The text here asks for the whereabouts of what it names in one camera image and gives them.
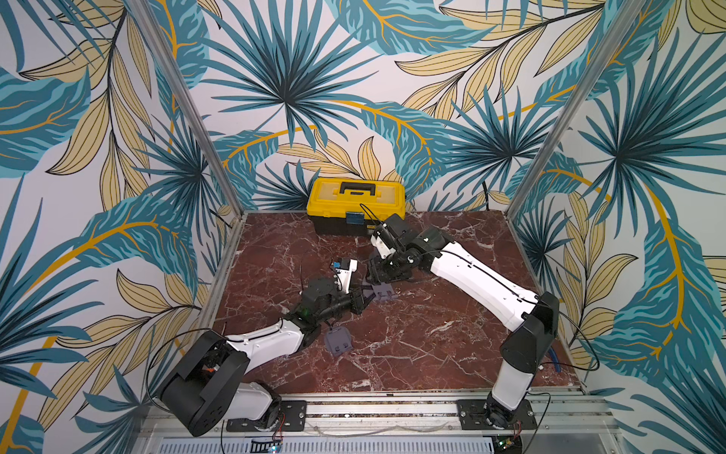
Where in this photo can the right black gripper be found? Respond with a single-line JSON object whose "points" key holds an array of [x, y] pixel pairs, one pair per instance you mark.
{"points": [[383, 269]]}

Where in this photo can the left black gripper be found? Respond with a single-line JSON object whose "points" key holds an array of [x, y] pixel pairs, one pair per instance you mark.
{"points": [[358, 302]]}

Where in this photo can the lavender stand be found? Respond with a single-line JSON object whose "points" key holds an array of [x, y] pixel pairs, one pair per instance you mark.
{"points": [[338, 341], [379, 293]]}

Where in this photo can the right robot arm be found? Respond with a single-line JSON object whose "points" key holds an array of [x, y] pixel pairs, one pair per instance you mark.
{"points": [[531, 318]]}

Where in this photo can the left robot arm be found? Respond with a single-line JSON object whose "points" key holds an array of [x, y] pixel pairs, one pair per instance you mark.
{"points": [[206, 386]]}

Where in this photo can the yellow black toolbox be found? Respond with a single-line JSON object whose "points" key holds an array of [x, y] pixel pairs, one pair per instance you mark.
{"points": [[345, 207]]}

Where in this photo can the white perforated vent panel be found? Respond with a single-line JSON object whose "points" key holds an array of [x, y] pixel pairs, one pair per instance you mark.
{"points": [[299, 444]]}

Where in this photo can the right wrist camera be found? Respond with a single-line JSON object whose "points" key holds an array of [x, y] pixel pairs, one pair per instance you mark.
{"points": [[384, 242]]}

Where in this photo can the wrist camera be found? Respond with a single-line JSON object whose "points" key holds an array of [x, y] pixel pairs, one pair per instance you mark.
{"points": [[384, 242], [344, 269]]}

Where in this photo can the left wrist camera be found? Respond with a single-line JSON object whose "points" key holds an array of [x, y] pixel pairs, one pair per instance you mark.
{"points": [[344, 269]]}

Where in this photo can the aluminium front rail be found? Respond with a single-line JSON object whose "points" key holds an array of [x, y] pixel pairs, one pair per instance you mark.
{"points": [[548, 410]]}

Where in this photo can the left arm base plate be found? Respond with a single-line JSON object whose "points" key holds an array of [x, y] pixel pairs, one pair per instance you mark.
{"points": [[288, 415]]}

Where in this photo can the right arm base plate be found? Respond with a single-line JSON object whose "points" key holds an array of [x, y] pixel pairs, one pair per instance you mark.
{"points": [[480, 414]]}

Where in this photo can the blue handled pliers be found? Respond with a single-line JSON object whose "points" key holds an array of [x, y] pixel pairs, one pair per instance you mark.
{"points": [[553, 359]]}

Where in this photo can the right aluminium frame post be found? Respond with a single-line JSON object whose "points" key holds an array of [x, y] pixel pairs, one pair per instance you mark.
{"points": [[591, 74]]}

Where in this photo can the aluminium frame post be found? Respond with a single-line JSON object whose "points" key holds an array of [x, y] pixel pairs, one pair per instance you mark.
{"points": [[156, 41], [591, 74]]}

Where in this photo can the left aluminium frame post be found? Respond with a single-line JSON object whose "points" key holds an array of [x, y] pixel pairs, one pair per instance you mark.
{"points": [[156, 41]]}

